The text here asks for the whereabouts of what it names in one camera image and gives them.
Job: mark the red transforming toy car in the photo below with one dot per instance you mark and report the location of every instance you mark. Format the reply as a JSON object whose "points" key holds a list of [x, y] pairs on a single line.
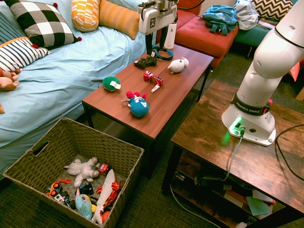
{"points": [[153, 78]]}

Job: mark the teal striped cushion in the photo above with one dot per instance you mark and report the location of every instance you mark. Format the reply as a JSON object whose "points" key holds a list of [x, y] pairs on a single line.
{"points": [[9, 31]]}

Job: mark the small white plush animal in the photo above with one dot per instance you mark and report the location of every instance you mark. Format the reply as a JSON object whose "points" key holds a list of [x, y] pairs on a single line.
{"points": [[178, 65]]}

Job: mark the light blue narwhal plush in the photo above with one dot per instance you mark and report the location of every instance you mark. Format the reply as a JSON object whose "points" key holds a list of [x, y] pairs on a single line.
{"points": [[84, 204]]}

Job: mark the white black toy car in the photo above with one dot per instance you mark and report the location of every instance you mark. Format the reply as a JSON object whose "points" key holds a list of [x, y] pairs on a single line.
{"points": [[61, 198]]}

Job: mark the black white checkered pillow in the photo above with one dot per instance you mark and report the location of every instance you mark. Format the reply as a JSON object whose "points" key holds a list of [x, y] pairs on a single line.
{"points": [[45, 23]]}

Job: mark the green round plush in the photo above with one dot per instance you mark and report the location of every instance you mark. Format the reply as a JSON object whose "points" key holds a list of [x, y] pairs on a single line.
{"points": [[109, 83]]}

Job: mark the woven wicker basket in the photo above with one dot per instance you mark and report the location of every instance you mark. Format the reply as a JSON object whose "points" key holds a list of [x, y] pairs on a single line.
{"points": [[99, 142]]}

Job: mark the small red toy truck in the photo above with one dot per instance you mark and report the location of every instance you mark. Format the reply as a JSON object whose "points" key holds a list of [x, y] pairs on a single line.
{"points": [[104, 169]]}

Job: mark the teal couch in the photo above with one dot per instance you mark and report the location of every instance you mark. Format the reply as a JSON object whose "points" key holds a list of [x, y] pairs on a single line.
{"points": [[249, 36]]}

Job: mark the orange tufted ottoman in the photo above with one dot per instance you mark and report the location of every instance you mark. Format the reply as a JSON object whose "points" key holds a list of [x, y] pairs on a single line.
{"points": [[202, 38]]}

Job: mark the white water bottle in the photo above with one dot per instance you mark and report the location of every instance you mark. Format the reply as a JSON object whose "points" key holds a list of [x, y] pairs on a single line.
{"points": [[171, 35]]}

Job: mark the blue black headphones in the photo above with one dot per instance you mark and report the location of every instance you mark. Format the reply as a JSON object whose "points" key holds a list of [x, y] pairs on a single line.
{"points": [[165, 55]]}

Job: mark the teal backpack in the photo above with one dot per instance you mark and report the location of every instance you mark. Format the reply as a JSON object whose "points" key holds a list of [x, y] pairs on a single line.
{"points": [[219, 17]]}

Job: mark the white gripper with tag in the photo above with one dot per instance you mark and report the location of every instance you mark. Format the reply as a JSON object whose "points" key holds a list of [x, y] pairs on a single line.
{"points": [[158, 17]]}

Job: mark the rustic brown side table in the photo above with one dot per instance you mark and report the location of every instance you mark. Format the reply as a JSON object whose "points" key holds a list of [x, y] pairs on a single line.
{"points": [[237, 154]]}

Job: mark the light blue covered sofa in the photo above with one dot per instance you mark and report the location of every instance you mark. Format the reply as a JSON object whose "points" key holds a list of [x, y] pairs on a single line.
{"points": [[71, 71]]}

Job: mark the reddish wooden coffee table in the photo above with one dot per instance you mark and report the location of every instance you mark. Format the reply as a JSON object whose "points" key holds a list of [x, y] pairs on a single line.
{"points": [[161, 99]]}

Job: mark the orange armchair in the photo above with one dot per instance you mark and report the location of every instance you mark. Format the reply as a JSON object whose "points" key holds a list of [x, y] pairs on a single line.
{"points": [[187, 13]]}

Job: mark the teal paper sheet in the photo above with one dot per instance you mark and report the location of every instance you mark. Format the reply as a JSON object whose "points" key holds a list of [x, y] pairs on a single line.
{"points": [[257, 206]]}

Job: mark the navy white striped pillow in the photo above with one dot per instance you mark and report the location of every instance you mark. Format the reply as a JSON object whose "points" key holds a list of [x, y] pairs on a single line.
{"points": [[19, 53]]}

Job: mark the black white chevron pillow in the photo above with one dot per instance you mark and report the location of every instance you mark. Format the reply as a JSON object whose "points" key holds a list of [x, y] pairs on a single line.
{"points": [[270, 8]]}

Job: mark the black game controller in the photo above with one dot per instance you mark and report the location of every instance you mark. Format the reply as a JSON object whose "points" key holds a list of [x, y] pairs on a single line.
{"points": [[146, 63]]}

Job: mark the orange book on shelf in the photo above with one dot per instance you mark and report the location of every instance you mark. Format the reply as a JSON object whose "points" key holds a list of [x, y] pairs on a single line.
{"points": [[247, 197]]}

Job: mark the yellow patterned bolster pillow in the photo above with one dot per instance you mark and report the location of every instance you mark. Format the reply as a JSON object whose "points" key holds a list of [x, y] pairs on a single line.
{"points": [[84, 15]]}

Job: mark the orange box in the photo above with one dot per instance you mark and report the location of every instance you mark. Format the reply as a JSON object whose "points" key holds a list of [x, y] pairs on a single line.
{"points": [[297, 71]]}

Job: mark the orange toy monster truck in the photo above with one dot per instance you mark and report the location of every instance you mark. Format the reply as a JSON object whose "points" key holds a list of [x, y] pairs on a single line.
{"points": [[55, 186]]}

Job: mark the blue plush with red ears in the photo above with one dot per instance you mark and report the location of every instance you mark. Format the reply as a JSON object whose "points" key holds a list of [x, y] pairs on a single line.
{"points": [[139, 107]]}

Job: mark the white shaggy plush animal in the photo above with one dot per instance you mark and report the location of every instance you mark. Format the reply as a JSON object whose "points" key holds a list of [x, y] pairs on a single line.
{"points": [[83, 169]]}

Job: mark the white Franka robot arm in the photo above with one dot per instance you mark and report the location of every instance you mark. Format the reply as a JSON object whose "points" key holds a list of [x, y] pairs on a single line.
{"points": [[261, 71]]}

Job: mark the orange rectangular pillow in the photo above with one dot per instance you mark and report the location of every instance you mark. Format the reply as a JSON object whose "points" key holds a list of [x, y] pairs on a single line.
{"points": [[118, 17]]}

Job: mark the grey crumpled clothing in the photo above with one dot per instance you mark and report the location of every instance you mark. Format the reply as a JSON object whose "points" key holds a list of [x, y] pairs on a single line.
{"points": [[245, 13]]}

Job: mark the orange white fish plush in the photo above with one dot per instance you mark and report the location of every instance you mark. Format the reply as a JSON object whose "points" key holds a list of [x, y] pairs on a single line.
{"points": [[108, 190]]}

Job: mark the brown plush animal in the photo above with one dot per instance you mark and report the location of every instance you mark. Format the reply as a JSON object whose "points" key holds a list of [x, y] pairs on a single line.
{"points": [[8, 80]]}

